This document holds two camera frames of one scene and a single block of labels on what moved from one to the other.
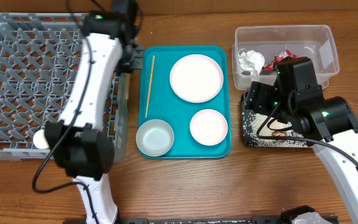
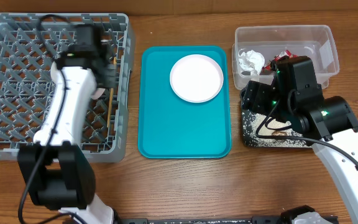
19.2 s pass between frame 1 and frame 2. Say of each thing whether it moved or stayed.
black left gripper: moved
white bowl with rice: moved
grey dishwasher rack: stayed
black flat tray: stayed
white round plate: stayed
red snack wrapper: stayed
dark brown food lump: stayed
